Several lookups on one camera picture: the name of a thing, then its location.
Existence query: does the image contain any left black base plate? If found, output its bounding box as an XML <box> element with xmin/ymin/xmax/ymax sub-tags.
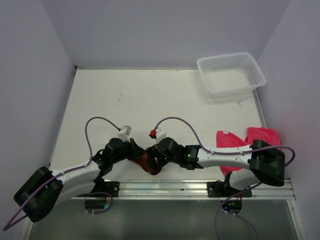
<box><xmin>95</xmin><ymin>181</ymin><xmax>120</xmax><ymax>198</ymax></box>

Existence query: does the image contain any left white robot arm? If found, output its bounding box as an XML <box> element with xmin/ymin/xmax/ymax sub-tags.
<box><xmin>13</xmin><ymin>138</ymin><xmax>146</xmax><ymax>223</ymax></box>

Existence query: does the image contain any aluminium mounting rail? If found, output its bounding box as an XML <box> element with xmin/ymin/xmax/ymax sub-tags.
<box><xmin>72</xmin><ymin>177</ymin><xmax>297</xmax><ymax>201</ymax></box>

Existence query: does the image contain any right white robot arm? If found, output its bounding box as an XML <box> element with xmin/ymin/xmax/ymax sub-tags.
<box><xmin>147</xmin><ymin>137</ymin><xmax>285</xmax><ymax>197</ymax></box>

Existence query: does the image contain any white plastic basket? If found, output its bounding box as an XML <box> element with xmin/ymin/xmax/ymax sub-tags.
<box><xmin>196</xmin><ymin>52</ymin><xmax>267</xmax><ymax>98</ymax></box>

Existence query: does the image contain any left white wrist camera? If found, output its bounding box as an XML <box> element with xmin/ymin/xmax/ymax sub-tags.
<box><xmin>117</xmin><ymin>125</ymin><xmax>132</xmax><ymax>142</ymax></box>

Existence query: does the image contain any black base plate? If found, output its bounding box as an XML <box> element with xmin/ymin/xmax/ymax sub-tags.
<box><xmin>95</xmin><ymin>181</ymin><xmax>120</xmax><ymax>198</ymax></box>
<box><xmin>206</xmin><ymin>180</ymin><xmax>253</xmax><ymax>198</ymax></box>

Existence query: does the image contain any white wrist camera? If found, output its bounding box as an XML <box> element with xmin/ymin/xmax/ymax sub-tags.
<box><xmin>155</xmin><ymin>127</ymin><xmax>167</xmax><ymax>144</ymax></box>
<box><xmin>117</xmin><ymin>125</ymin><xmax>132</xmax><ymax>142</ymax></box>

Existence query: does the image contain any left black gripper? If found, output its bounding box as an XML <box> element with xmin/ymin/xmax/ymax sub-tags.
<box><xmin>111</xmin><ymin>137</ymin><xmax>147</xmax><ymax>165</ymax></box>

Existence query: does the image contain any pink towel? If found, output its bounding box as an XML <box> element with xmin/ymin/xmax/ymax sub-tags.
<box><xmin>216</xmin><ymin>126</ymin><xmax>281</xmax><ymax>177</ymax></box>

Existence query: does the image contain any brown towel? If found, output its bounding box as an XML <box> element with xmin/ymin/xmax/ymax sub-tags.
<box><xmin>127</xmin><ymin>138</ymin><xmax>162</xmax><ymax>176</ymax></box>

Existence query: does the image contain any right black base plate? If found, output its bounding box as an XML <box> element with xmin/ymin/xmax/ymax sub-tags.
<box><xmin>206</xmin><ymin>180</ymin><xmax>253</xmax><ymax>198</ymax></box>

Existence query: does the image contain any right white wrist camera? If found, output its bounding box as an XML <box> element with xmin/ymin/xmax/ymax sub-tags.
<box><xmin>155</xmin><ymin>127</ymin><xmax>167</xmax><ymax>144</ymax></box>

